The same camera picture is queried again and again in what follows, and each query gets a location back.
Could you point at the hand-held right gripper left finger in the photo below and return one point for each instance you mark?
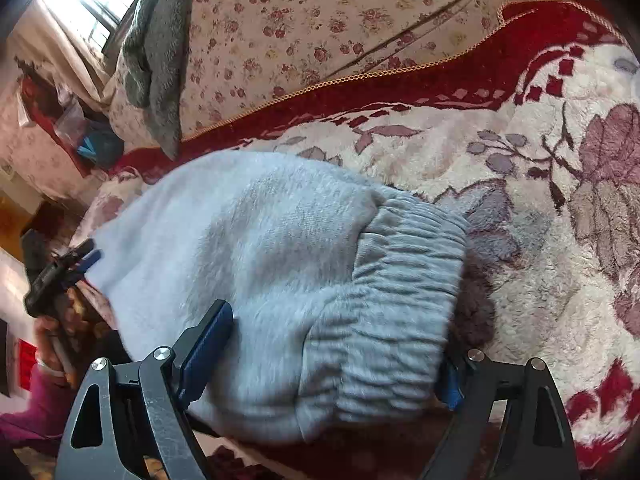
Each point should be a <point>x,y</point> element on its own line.
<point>206,355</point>

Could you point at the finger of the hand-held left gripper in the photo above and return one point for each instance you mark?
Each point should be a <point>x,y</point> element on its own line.
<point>82,260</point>

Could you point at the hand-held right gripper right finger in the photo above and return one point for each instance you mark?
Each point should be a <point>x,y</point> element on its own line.
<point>452,385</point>

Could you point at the grey fleece pants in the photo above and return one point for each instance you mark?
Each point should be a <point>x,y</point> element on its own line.
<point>275,260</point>

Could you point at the person's left hand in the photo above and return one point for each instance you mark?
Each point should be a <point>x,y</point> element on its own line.
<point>55,345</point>

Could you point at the blue plastic bag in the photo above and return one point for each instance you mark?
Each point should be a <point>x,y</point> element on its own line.
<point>102,142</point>

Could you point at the beige curtain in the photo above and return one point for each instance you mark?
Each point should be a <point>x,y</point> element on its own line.
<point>60,50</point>

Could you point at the dark grey fleece cloth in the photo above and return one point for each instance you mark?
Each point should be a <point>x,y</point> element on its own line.
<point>160,60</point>

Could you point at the red and white floral blanket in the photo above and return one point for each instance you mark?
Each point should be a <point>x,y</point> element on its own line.
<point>500,160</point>

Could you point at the floral pink pillow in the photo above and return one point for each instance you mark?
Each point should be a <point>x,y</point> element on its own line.
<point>325,25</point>

